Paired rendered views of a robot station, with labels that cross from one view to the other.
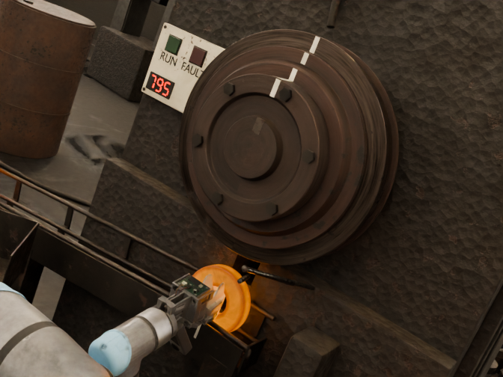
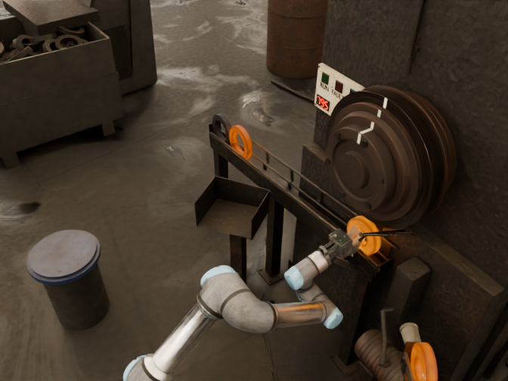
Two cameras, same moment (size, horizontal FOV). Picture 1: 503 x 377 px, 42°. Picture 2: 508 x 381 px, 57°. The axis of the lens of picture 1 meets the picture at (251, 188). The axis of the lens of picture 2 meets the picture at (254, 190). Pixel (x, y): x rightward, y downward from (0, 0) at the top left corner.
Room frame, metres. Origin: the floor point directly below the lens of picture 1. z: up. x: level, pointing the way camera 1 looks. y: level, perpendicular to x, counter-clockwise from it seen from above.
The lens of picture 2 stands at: (0.02, -0.30, 2.03)
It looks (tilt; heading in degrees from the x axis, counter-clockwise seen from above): 40 degrees down; 30
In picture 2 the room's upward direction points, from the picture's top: 1 degrees clockwise
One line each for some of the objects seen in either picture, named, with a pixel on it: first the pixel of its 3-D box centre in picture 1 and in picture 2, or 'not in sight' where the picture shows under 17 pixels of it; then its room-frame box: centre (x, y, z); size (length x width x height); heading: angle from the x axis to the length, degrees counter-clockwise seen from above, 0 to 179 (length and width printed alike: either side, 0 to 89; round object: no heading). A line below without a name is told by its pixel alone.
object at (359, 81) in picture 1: (280, 148); (379, 159); (1.32, -0.02, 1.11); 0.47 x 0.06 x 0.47; 63
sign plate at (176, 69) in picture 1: (193, 76); (339, 97); (1.57, 0.23, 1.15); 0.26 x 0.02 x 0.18; 63
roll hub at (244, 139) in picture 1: (256, 147); (357, 168); (1.23, 0.02, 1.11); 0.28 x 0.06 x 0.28; 63
